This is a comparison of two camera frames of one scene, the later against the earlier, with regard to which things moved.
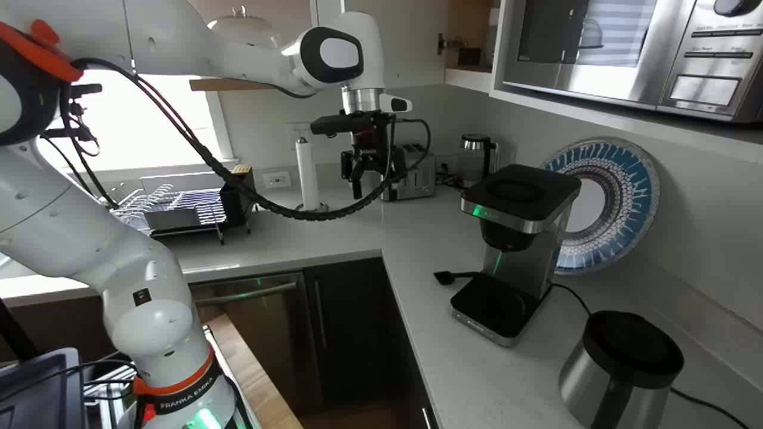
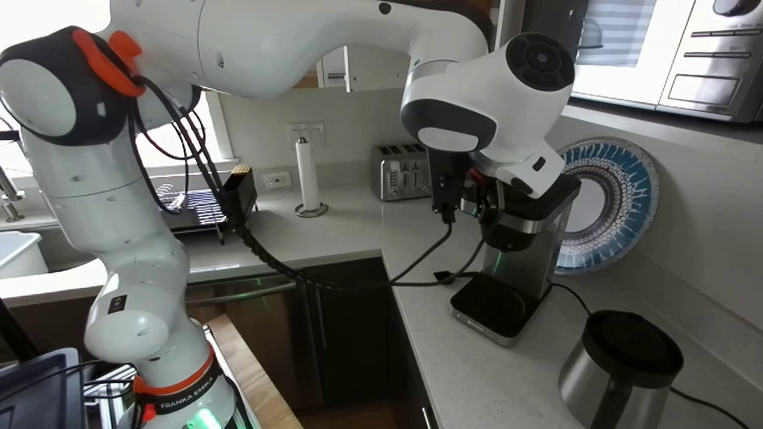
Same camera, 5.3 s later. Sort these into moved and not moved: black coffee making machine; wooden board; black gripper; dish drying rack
Moved: black gripper
Not moved: black coffee making machine; wooden board; dish drying rack
